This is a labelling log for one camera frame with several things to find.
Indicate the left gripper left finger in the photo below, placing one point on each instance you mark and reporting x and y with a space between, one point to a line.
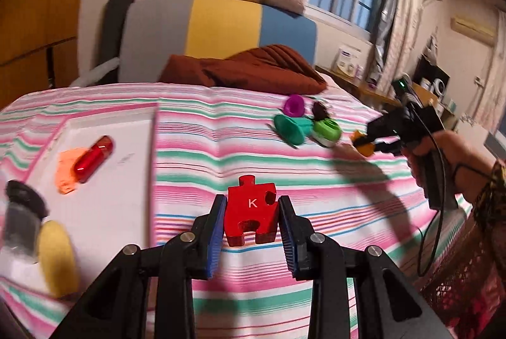
115 304

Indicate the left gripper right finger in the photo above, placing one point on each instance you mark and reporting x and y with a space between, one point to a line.
387 305

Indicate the orange gear toy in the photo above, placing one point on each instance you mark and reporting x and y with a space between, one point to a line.
363 144

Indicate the yellow perforated egg shell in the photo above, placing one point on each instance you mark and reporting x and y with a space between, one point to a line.
57 260

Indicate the lime green round toy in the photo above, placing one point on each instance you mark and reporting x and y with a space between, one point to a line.
326 132

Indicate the brown massage brush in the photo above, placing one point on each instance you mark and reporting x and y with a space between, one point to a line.
319 112

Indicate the teal green ribbed cup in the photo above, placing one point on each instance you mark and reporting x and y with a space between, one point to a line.
293 130

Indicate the purple button-top toy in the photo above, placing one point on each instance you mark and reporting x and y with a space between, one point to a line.
294 106

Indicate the orange linking cubes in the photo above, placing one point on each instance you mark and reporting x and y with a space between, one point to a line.
65 179

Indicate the black grey cylinder jar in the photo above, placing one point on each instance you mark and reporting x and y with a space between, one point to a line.
25 213

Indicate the red shiny capsule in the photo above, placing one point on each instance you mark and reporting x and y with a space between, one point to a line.
86 165

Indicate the red puzzle piece block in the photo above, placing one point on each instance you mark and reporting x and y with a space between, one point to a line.
251 207

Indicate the wooden side shelf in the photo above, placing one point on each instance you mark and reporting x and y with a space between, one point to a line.
361 91

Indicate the pink white shallow tray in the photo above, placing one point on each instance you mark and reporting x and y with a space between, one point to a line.
112 209

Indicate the rust brown quilted jacket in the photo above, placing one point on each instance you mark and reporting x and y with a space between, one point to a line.
275 69

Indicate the black rolled mat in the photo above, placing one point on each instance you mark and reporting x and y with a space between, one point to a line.
112 28

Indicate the grey yellow blue headboard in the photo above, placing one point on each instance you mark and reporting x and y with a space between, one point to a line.
154 30

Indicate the wall air conditioner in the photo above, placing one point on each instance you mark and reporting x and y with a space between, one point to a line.
475 31

